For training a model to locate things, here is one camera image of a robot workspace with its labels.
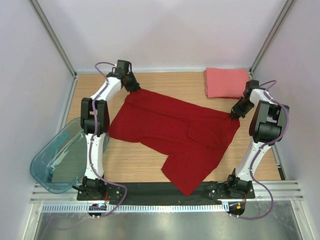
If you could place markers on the teal plastic bin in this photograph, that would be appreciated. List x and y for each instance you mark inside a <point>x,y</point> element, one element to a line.
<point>61,163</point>

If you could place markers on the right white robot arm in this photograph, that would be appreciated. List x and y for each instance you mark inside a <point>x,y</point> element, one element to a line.
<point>268,126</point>

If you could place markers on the folded pink t shirt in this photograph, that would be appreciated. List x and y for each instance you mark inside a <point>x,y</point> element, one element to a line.
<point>225,83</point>

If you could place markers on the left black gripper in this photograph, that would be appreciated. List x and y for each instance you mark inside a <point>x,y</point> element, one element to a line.
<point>135,86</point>

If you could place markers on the aluminium frame rail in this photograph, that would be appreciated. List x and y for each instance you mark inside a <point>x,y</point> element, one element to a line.
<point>52,35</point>
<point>280,19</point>

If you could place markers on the right aluminium frame rail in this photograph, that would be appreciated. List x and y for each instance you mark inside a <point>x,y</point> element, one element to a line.
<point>280,19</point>

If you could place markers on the slotted cable duct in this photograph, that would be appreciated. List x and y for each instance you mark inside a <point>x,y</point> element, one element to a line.
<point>98,208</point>

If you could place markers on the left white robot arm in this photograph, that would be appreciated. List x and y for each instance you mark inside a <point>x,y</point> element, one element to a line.
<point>95,122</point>

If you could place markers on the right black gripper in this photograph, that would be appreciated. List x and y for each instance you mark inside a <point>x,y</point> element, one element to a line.
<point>238,113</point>

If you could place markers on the dark red t shirt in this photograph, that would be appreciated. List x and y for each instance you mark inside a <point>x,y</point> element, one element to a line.
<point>194,138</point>

